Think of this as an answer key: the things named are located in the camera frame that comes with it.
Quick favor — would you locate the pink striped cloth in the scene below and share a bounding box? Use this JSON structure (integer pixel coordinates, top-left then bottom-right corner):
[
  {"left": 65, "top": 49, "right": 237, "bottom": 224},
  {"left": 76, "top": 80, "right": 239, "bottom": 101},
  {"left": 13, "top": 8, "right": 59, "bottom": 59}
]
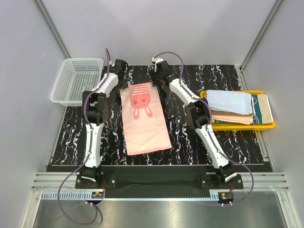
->
[{"left": 120, "top": 82, "right": 172, "bottom": 156}]

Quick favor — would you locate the light blue cloth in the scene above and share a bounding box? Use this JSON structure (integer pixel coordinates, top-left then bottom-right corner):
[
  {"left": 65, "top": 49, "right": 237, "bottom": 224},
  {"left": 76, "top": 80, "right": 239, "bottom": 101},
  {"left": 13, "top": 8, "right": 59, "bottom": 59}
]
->
[{"left": 206, "top": 90, "right": 253, "bottom": 115}]

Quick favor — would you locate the peach towel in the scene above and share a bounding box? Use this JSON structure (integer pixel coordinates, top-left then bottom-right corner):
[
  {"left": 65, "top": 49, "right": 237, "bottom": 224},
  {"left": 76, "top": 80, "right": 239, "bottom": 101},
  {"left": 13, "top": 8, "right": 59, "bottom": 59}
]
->
[{"left": 212, "top": 115, "right": 253, "bottom": 125}]

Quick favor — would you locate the teal beige Doraemon towel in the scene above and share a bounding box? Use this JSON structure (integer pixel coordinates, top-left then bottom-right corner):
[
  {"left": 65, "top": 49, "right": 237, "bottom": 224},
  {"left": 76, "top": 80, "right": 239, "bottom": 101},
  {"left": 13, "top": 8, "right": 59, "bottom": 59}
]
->
[{"left": 252, "top": 94, "right": 274, "bottom": 125}]

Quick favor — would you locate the yellow cloth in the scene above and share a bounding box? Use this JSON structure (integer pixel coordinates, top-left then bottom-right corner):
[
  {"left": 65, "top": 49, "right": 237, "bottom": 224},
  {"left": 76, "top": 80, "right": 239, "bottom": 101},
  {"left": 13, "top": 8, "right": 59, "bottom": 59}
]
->
[{"left": 211, "top": 110, "right": 255, "bottom": 117}]

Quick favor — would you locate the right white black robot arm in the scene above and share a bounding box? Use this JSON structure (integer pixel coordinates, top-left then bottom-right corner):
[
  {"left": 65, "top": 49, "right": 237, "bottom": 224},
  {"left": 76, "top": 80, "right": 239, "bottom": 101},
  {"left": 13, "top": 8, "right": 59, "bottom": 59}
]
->
[{"left": 152, "top": 58, "right": 237, "bottom": 188}]

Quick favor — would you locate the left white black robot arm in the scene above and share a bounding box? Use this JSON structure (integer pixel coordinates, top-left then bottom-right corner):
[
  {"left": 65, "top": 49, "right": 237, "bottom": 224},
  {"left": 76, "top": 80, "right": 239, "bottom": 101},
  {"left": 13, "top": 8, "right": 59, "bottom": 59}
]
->
[{"left": 76, "top": 59, "right": 128, "bottom": 188}]

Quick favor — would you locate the white plastic basket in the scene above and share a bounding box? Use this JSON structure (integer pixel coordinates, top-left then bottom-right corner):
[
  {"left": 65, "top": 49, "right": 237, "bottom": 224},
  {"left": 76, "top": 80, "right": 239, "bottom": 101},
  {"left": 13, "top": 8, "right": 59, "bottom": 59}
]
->
[{"left": 50, "top": 57, "right": 104, "bottom": 107}]

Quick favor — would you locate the yellow plastic tray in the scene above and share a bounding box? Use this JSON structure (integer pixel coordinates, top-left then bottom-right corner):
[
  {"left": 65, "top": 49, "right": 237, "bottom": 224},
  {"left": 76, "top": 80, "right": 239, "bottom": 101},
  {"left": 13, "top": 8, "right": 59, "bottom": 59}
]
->
[{"left": 212, "top": 90, "right": 276, "bottom": 131}]

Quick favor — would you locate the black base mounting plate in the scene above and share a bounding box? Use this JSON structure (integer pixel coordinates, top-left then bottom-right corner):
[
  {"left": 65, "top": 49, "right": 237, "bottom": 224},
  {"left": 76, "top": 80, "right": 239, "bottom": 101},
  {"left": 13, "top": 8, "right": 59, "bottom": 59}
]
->
[{"left": 75, "top": 165, "right": 244, "bottom": 200}]

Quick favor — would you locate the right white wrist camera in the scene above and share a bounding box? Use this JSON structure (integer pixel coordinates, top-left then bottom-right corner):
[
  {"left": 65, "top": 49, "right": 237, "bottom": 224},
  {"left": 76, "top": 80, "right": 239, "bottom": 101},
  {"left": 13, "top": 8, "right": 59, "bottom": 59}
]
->
[{"left": 152, "top": 57, "right": 163, "bottom": 72}]

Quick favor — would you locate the left aluminium frame post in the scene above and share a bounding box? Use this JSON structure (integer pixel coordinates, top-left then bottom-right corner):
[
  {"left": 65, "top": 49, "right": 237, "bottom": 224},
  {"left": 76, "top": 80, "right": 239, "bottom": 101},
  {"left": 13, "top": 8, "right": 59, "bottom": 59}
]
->
[{"left": 33, "top": 0, "right": 71, "bottom": 58}]

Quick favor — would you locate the aluminium frame post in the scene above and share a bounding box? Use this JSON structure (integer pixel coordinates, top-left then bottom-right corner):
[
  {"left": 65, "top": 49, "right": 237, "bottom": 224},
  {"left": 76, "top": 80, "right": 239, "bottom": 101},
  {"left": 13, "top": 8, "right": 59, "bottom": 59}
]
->
[
  {"left": 239, "top": 0, "right": 285, "bottom": 71},
  {"left": 33, "top": 0, "right": 71, "bottom": 58}
]

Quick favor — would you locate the right aluminium frame post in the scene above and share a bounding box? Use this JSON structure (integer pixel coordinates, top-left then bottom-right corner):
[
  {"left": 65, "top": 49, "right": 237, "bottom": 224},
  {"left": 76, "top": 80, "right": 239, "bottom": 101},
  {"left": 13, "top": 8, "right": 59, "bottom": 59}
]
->
[{"left": 239, "top": 0, "right": 285, "bottom": 71}]

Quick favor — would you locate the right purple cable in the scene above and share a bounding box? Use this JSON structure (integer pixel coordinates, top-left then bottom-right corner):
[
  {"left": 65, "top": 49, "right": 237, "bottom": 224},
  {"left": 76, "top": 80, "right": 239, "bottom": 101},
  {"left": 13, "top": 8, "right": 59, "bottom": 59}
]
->
[{"left": 152, "top": 52, "right": 255, "bottom": 206}]

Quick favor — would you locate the purple cable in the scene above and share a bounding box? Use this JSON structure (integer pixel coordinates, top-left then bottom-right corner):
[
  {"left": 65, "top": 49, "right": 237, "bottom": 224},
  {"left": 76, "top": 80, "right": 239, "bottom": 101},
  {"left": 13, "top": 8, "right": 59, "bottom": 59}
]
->
[
  {"left": 152, "top": 52, "right": 255, "bottom": 206},
  {"left": 57, "top": 47, "right": 112, "bottom": 226}
]

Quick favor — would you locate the aluminium front rail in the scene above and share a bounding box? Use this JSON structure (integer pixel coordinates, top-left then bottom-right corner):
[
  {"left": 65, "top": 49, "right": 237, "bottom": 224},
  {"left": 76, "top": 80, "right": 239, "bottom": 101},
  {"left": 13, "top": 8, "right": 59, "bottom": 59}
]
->
[{"left": 31, "top": 172, "right": 289, "bottom": 201}]

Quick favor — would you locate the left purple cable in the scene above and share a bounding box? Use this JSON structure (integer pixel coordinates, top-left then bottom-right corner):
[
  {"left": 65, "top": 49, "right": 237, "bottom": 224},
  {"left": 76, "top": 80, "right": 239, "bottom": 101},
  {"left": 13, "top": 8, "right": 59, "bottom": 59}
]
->
[{"left": 57, "top": 47, "right": 112, "bottom": 226}]

